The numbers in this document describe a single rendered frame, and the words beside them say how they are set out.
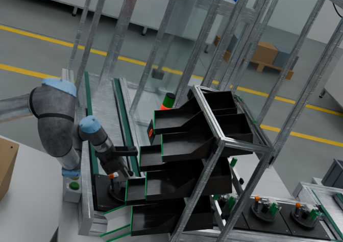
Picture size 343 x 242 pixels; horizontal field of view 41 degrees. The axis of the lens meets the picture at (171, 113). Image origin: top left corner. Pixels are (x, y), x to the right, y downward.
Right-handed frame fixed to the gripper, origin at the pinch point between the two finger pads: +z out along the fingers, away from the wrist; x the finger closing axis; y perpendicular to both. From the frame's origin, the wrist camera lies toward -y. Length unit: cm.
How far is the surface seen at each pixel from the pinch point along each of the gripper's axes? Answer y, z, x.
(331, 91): -237, 347, -410
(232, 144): -45, -37, 53
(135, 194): -4.9, -13.3, 27.6
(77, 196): 23.9, -4.1, 2.0
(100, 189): 14.9, 0.1, -0.8
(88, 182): 19.1, -2.5, -5.8
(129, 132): 1, 18, -58
